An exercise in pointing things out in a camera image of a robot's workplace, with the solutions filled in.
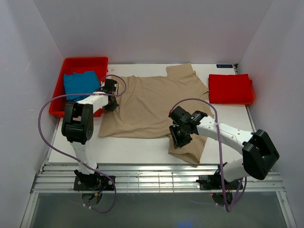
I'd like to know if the beige t shirt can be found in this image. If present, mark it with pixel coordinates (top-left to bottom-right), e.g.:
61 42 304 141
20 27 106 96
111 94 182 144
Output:
98 63 214 165

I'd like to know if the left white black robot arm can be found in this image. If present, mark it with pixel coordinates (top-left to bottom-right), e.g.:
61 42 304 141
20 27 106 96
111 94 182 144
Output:
61 79 119 190

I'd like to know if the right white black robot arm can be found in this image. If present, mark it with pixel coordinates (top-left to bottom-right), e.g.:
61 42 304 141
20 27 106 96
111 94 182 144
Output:
169 106 279 190

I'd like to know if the red plastic bin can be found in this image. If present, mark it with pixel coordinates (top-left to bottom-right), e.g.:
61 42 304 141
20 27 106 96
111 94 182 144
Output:
49 57 108 118

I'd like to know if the blue folded t shirt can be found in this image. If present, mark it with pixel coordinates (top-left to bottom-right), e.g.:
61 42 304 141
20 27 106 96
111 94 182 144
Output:
63 71 100 102

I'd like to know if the red folded t shirt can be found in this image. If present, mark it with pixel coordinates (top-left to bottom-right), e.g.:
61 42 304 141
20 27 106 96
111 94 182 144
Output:
208 74 255 105

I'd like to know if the blue label sticker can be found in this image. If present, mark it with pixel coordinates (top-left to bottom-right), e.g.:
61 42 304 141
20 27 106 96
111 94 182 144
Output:
216 64 233 68

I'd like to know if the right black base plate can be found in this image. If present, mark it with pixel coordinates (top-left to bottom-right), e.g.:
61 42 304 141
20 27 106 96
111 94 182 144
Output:
196 174 240 191

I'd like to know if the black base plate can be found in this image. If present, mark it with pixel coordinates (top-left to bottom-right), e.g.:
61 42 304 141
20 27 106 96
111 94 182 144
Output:
196 174 240 191
73 176 116 191

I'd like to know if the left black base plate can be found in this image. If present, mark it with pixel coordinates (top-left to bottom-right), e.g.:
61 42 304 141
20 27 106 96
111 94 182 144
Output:
73 176 116 191

